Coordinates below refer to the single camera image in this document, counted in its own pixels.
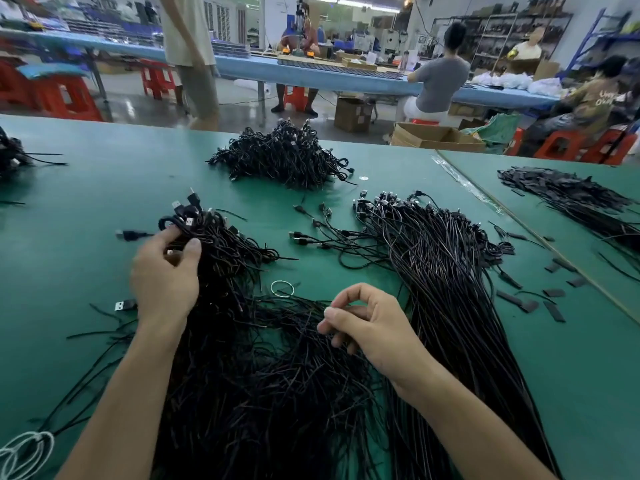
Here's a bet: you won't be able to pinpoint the carried cardboard box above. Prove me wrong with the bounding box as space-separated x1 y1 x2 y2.
510 59 563 81

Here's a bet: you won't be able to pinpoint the red stool with blue seat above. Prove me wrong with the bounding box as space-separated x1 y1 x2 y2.
17 63 103 122

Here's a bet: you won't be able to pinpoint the small cluster of knotted cables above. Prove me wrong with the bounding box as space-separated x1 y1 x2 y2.
113 189 286 314

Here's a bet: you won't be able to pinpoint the blue metal rack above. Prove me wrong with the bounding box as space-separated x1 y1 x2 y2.
567 7 640 74

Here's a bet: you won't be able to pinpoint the spread of straight black cables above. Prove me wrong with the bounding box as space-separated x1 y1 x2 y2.
497 165 640 256

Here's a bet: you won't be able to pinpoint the green bag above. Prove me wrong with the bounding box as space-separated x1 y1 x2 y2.
468 113 523 154

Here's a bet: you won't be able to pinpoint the bundle of long black cables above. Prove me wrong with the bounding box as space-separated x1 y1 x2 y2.
290 189 563 480

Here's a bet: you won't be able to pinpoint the scattered dark tie pieces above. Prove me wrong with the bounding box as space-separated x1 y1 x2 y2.
490 219 589 324

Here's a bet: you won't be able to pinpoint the metal storage shelf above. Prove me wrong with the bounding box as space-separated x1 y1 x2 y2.
435 0 573 71

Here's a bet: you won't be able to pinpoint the long blue workbench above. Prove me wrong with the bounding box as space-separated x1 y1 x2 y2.
0 27 561 111

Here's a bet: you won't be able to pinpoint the pile of white bags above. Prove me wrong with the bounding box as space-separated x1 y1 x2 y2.
480 73 563 98

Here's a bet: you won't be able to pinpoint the bunch of white wire rings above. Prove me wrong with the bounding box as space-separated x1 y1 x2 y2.
0 431 56 480

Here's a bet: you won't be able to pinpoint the person's left hand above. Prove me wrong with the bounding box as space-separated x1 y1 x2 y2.
130 227 203 336

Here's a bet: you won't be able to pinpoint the open cardboard box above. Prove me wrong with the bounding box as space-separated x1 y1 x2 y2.
390 123 487 153

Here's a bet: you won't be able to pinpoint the person's right forearm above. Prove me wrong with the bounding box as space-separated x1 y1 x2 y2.
400 357 561 480

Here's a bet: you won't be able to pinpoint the person's right hand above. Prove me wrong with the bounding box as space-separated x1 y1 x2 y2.
317 283 441 391

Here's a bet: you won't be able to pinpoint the red plastic stool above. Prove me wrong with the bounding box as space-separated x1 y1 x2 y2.
284 87 309 113
141 61 181 102
533 127 636 166
0 57 33 109

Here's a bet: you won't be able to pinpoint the heap of black cables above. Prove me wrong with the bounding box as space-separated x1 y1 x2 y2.
207 119 355 190
0 127 68 179

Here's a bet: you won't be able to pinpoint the small cardboard box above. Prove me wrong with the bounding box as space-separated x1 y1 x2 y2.
334 97 375 133

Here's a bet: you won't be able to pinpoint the person's left forearm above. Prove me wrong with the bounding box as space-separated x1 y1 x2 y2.
55 325 191 480

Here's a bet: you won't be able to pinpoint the white pillar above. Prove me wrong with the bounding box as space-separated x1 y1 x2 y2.
263 0 299 51

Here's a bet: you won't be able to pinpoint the pile of black cables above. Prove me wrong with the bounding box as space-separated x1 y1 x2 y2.
35 207 396 480

